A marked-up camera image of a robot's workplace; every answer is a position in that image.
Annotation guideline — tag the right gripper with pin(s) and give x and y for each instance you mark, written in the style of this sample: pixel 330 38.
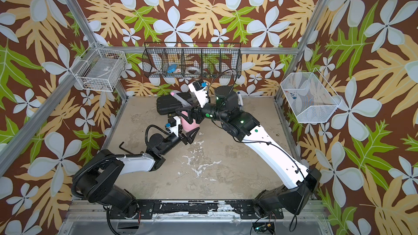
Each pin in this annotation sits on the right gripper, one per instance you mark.
pixel 194 111

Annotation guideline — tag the white tape roll in basket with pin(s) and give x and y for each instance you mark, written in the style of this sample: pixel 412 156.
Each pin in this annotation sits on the white tape roll in basket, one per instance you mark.
pixel 193 70

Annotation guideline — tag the black wire wall basket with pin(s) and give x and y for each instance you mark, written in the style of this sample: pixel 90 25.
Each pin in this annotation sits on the black wire wall basket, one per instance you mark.
pixel 216 60

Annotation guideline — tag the white wire basket right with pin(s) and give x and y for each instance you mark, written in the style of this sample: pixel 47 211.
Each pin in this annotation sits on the white wire basket right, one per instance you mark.
pixel 310 96

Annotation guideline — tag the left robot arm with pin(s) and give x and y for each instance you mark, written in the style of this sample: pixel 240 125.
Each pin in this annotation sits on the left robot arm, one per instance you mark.
pixel 96 180

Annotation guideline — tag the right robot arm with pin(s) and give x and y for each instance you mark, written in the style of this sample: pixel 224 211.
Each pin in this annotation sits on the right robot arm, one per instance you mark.
pixel 299 182

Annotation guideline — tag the blue white spray nozzle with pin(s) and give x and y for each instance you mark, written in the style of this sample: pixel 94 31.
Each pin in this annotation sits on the blue white spray nozzle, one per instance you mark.
pixel 240 99

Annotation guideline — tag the blue round item in basket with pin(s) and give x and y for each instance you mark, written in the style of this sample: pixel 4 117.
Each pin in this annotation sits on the blue round item in basket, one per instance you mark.
pixel 172 69

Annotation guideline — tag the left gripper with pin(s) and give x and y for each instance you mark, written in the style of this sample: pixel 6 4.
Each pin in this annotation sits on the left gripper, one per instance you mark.
pixel 181 137

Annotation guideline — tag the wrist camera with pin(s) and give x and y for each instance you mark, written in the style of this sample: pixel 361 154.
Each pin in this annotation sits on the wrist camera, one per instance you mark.
pixel 172 123
pixel 200 89

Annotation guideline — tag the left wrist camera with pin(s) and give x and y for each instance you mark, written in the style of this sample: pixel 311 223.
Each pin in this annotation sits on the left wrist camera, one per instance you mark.
pixel 172 123

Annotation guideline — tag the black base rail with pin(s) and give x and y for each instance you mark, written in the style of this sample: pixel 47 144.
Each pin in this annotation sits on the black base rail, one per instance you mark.
pixel 241 209

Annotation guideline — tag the black plastic case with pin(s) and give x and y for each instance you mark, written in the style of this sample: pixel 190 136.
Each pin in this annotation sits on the black plastic case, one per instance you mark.
pixel 167 104

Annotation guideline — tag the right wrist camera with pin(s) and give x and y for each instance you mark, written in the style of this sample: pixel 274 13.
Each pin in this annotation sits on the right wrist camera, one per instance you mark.
pixel 200 89

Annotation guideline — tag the white wire basket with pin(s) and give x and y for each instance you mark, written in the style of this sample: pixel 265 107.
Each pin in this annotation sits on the white wire basket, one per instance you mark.
pixel 310 96
pixel 100 69

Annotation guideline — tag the white wire basket left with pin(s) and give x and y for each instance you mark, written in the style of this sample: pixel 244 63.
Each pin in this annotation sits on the white wire basket left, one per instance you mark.
pixel 100 69

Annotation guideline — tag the pink grey spray nozzle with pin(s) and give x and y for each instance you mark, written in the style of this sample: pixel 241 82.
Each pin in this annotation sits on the pink grey spray nozzle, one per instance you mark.
pixel 181 96

